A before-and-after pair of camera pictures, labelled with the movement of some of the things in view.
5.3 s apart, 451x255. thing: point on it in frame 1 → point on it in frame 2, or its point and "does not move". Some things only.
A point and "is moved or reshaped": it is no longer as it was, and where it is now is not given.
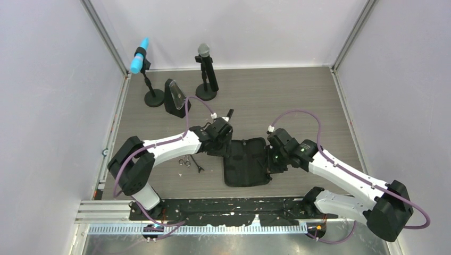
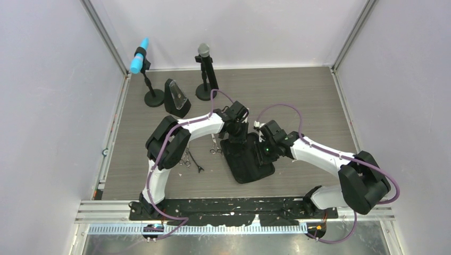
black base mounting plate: [225, 211] does not move
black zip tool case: [248, 164] is moved or reshaped
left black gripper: [224, 152] → [243, 138]
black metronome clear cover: [175, 99] does not move
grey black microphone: [203, 50] does not move
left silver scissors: [182, 161] does not move
